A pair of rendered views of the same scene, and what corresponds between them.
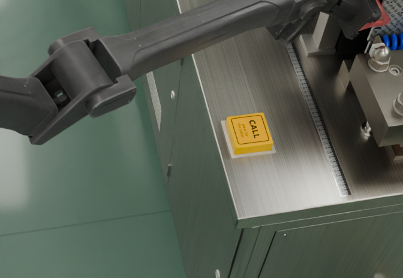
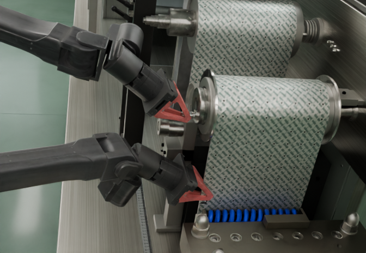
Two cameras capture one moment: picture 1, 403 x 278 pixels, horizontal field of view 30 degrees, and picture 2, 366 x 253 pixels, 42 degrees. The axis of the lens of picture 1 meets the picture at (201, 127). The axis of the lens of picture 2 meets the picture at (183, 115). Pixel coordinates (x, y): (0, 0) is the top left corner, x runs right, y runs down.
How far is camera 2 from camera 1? 0.45 m
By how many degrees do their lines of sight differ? 25
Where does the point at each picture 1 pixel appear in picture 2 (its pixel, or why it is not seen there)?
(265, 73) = (117, 242)
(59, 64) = not seen: outside the picture
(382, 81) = (200, 245)
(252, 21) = (66, 170)
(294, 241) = not seen: outside the picture
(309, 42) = (159, 221)
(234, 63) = (92, 233)
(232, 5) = (45, 153)
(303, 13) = (117, 170)
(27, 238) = not seen: outside the picture
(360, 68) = (184, 235)
